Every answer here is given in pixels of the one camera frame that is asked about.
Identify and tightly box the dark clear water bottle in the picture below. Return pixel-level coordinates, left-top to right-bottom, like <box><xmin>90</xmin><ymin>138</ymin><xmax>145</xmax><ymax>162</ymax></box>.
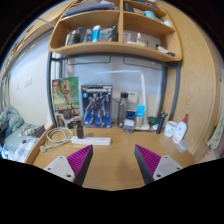
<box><xmin>118</xmin><ymin>92</ymin><xmax>128</xmax><ymax>128</ymax></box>

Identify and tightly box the clear plastic cup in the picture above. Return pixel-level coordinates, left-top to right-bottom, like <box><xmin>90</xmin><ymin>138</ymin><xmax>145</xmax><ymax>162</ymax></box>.
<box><xmin>177</xmin><ymin>140</ymin><xmax>190</xmax><ymax>153</ymax></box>

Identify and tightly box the white mug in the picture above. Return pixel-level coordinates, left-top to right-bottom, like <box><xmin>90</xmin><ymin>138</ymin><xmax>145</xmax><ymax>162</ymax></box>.
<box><xmin>164</xmin><ymin>121</ymin><xmax>177</xmax><ymax>137</ymax></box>

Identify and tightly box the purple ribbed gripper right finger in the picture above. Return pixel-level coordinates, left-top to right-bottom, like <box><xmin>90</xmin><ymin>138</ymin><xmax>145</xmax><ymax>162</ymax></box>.
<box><xmin>133</xmin><ymin>144</ymin><xmax>184</xmax><ymax>186</ymax></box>

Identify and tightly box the wooden wall shelf unit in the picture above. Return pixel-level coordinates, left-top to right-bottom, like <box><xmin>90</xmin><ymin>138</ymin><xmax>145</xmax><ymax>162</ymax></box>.
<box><xmin>48</xmin><ymin>0</ymin><xmax>183</xmax><ymax>62</ymax></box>

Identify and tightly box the black electric shaver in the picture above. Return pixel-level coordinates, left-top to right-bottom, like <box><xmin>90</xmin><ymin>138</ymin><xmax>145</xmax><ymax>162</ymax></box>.
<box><xmin>156</xmin><ymin>112</ymin><xmax>168</xmax><ymax>134</ymax></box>

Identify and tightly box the coiled white cable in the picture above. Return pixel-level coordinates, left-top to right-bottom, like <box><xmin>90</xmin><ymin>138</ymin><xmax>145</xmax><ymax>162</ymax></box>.
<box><xmin>39</xmin><ymin>126</ymin><xmax>74</xmax><ymax>154</ymax></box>

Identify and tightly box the black charger plug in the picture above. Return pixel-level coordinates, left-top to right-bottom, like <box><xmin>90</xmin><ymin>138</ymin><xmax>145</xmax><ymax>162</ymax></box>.
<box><xmin>76</xmin><ymin>125</ymin><xmax>84</xmax><ymax>139</ymax></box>

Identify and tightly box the blue robot model box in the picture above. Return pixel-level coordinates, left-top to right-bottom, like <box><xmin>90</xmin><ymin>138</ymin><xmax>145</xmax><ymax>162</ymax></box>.
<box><xmin>81</xmin><ymin>84</ymin><xmax>112</xmax><ymax>128</ymax></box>

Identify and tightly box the white bottle red cap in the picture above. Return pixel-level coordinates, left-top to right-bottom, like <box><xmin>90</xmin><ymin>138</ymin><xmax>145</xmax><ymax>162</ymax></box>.
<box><xmin>172</xmin><ymin>115</ymin><xmax>188</xmax><ymax>143</ymax></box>

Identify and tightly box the white power strip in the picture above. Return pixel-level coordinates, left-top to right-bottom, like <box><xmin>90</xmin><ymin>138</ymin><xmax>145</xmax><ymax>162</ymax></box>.
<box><xmin>71</xmin><ymin>136</ymin><xmax>111</xmax><ymax>146</ymax></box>

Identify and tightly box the light blue carton box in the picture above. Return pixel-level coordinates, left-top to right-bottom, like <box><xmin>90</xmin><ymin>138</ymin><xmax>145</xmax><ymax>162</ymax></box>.
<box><xmin>135</xmin><ymin>105</ymin><xmax>145</xmax><ymax>128</ymax></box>

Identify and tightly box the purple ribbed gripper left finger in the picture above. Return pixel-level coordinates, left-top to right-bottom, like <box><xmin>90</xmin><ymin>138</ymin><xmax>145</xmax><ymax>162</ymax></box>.
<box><xmin>43</xmin><ymin>144</ymin><xmax>94</xmax><ymax>187</ymax></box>

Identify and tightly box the green Groot toy box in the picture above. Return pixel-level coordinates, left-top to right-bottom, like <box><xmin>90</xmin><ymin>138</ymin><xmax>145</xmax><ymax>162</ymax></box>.
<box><xmin>52</xmin><ymin>77</ymin><xmax>81</xmax><ymax>129</ymax></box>

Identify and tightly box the blue white canister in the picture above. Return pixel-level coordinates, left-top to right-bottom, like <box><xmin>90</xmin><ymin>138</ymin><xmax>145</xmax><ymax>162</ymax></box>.
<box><xmin>92</xmin><ymin>25</ymin><xmax>101</xmax><ymax>42</ymax></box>

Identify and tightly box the white desk lamp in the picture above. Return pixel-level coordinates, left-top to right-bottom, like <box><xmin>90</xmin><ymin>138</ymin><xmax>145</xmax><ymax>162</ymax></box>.
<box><xmin>101</xmin><ymin>70</ymin><xmax>154</xmax><ymax>132</ymax></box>

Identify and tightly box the small blue product box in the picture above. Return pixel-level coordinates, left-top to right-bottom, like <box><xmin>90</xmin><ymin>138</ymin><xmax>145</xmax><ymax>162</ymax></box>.
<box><xmin>123</xmin><ymin>110</ymin><xmax>135</xmax><ymax>133</ymax></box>

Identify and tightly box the bed with blue bedding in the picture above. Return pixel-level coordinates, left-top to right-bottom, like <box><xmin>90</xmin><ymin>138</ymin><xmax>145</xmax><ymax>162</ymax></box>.
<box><xmin>0</xmin><ymin>106</ymin><xmax>52</xmax><ymax>163</ymax></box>

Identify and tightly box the green bowl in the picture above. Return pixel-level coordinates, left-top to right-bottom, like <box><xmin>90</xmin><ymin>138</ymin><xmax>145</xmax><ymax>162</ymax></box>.
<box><xmin>148</xmin><ymin>116</ymin><xmax>159</xmax><ymax>126</ymax></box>

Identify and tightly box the clear perfume bottle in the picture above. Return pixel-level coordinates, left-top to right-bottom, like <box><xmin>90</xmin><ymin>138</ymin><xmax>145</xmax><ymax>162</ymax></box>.
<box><xmin>136</xmin><ymin>33</ymin><xmax>148</xmax><ymax>47</ymax></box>

